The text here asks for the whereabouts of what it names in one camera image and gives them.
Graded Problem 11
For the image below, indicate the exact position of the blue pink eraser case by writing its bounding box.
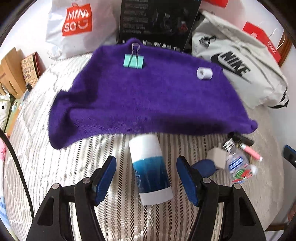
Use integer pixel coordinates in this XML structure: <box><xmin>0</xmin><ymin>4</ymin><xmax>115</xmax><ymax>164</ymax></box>
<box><xmin>192</xmin><ymin>159</ymin><xmax>216</xmax><ymax>178</ymax></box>

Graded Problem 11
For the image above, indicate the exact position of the black cable left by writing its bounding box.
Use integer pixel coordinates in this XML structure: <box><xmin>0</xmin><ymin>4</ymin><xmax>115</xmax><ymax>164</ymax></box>
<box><xmin>0</xmin><ymin>128</ymin><xmax>35</xmax><ymax>220</ymax></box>

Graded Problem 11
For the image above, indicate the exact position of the wooden headboard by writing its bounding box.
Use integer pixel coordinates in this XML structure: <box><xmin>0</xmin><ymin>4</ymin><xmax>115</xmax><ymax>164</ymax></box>
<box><xmin>277</xmin><ymin>31</ymin><xmax>292</xmax><ymax>67</ymax></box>

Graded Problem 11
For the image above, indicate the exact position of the white usb charger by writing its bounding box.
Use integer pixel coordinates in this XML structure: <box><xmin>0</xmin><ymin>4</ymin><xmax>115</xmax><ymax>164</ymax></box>
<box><xmin>206</xmin><ymin>147</ymin><xmax>228</xmax><ymax>169</ymax></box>

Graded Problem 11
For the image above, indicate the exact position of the clear candy bottle watermelon label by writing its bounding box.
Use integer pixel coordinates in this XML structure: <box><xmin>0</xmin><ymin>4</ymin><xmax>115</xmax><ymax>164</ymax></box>
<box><xmin>222</xmin><ymin>138</ymin><xmax>258</xmax><ymax>184</ymax></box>

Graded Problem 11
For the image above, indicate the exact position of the black Hecate headset box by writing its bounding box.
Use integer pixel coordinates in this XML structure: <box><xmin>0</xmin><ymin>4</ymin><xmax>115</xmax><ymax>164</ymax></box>
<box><xmin>118</xmin><ymin>0</ymin><xmax>201</xmax><ymax>52</ymax></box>

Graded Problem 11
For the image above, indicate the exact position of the white Miniso shopping bag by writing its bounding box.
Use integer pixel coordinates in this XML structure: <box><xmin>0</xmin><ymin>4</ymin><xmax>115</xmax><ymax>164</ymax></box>
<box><xmin>46</xmin><ymin>1</ymin><xmax>117</xmax><ymax>60</ymax></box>

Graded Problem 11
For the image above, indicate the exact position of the large red gift bag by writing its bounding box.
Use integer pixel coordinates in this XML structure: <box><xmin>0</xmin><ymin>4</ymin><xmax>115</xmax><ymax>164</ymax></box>
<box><xmin>205</xmin><ymin>0</ymin><xmax>229</xmax><ymax>8</ymax></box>

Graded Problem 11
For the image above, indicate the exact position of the pink white pen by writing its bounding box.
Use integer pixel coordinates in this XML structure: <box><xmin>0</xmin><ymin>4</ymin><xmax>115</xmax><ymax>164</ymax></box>
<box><xmin>239</xmin><ymin>143</ymin><xmax>263</xmax><ymax>162</ymax></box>

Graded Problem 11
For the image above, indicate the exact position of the blue white cylinder bottle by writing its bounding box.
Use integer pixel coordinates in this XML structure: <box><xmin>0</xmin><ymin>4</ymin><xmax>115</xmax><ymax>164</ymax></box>
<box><xmin>129</xmin><ymin>134</ymin><xmax>173</xmax><ymax>206</ymax></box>

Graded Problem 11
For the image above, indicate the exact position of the purple towel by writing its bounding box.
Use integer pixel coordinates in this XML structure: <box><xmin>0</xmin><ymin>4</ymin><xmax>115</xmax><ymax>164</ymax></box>
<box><xmin>48</xmin><ymin>38</ymin><xmax>258</xmax><ymax>149</ymax></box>

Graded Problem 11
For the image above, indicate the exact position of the green binder clip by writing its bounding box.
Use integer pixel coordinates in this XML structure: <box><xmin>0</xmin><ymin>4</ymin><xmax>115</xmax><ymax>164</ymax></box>
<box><xmin>123</xmin><ymin>43</ymin><xmax>144</xmax><ymax>69</ymax></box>

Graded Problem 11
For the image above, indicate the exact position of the white tape roll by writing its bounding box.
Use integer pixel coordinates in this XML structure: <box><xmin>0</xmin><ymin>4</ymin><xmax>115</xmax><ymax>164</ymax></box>
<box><xmin>196</xmin><ymin>67</ymin><xmax>213</xmax><ymax>80</ymax></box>

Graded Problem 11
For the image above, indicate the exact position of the patterned book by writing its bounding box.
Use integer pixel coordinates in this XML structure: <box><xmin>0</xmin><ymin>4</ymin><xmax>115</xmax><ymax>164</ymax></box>
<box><xmin>21</xmin><ymin>52</ymin><xmax>42</xmax><ymax>88</ymax></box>

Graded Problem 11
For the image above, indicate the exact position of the small red paper bag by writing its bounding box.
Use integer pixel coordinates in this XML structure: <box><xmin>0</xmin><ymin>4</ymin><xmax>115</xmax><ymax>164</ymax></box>
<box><xmin>243</xmin><ymin>22</ymin><xmax>281</xmax><ymax>63</ymax></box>

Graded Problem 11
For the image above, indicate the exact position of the grey Nike bag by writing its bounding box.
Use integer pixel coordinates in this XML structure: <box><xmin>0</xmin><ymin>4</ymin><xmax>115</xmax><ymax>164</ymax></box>
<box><xmin>192</xmin><ymin>9</ymin><xmax>289</xmax><ymax>109</ymax></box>

